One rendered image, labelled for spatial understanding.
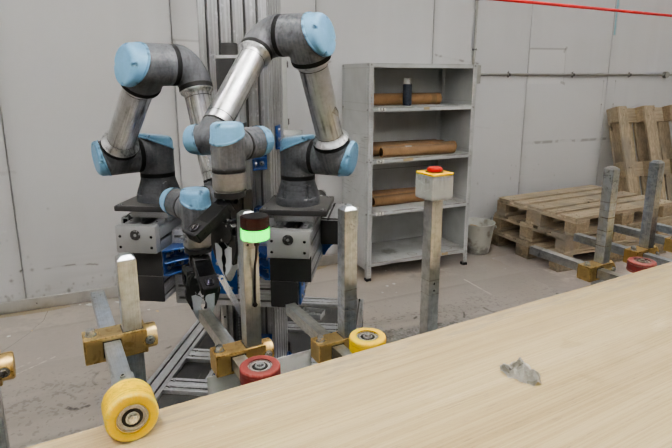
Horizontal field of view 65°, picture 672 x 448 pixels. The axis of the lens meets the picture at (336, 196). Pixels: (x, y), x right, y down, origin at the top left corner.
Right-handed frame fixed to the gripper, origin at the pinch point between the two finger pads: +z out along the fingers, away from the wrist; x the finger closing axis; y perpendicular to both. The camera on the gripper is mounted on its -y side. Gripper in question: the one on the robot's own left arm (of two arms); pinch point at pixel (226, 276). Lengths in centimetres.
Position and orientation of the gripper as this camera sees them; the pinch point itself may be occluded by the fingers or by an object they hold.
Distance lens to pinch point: 126.8
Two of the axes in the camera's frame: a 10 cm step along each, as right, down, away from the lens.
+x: -7.6, -1.4, 6.4
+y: 6.5, -1.7, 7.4
